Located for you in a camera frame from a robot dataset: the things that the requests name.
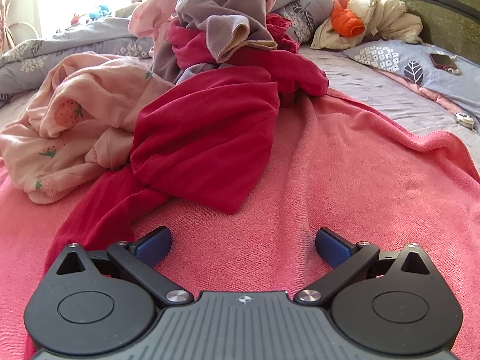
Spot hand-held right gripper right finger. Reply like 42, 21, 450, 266
293, 227, 430, 305

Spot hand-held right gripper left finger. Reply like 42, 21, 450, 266
55, 226, 190, 305

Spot strawberry print pink pants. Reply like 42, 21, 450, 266
0, 52, 177, 205

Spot coral pink towel blanket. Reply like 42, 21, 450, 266
0, 90, 480, 360

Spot red garment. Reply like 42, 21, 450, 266
44, 13, 331, 271

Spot small round white item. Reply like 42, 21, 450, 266
454, 112, 479, 133

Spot grey leaf print pillow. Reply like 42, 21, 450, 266
343, 39, 480, 109

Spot grey floral duvet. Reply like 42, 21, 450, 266
0, 0, 346, 96

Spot orange garment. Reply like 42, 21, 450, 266
331, 0, 366, 39

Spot mauve garment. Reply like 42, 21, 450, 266
152, 0, 280, 85

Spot plain pink garment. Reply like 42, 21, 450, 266
127, 0, 278, 51

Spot cream puffer jacket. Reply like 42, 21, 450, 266
310, 0, 424, 51

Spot blue toy figure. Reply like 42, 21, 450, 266
88, 4, 113, 21

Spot rattan hoop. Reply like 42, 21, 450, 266
0, 20, 40, 44

